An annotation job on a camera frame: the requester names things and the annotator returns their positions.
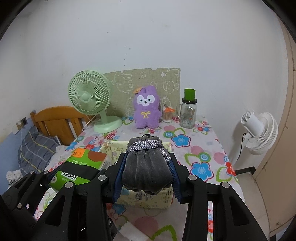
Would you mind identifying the white charger cable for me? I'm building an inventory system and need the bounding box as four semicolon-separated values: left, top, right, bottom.
18;125;24;164

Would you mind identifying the glass bottle with green lid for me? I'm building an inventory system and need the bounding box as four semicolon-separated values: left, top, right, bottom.
179;88;197;128

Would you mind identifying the floral tablecloth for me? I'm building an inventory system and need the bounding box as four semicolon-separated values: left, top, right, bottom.
35;115;245;241

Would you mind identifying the white crumpled cloth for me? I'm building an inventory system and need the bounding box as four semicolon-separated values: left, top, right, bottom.
6;170;23;184

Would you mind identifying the green desk fan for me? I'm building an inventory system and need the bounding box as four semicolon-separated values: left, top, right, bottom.
68;70;123;133

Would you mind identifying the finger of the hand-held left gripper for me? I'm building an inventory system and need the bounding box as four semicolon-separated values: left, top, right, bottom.
0;171;38;200
14;171;59;210

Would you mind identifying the beige door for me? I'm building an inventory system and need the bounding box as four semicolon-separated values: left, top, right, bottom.
252;21;296;235

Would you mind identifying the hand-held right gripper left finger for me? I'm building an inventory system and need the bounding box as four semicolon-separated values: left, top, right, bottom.
42;152;127;241

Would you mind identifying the green tissue pack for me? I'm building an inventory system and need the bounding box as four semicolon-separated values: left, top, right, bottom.
48;149;109;191

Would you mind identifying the grey velvet drawstring pouch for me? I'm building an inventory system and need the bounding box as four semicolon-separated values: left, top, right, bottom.
121;136;174;202

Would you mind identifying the black fan cable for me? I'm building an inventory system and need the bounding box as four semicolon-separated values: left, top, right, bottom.
239;133;246;161

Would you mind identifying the wooden bed headboard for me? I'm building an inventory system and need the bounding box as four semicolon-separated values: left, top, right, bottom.
30;106;93;146

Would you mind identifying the purple plush toy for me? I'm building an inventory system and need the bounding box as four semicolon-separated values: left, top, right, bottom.
134;85;162;129

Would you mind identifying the white floor fan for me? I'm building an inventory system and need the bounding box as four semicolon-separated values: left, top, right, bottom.
236;111;278;164

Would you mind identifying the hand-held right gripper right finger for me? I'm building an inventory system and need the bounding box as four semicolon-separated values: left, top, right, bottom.
168;152;255;241

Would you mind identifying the green patterned board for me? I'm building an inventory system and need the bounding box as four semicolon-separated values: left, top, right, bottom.
103;68;181;119

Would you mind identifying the yellow patterned fabric box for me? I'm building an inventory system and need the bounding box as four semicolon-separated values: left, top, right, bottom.
99;140;174;209

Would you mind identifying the cotton swab jar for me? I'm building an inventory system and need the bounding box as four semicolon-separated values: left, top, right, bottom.
162;104;174;123

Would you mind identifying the grey plaid pillow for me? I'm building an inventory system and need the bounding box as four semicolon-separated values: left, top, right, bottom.
18;126;61;176

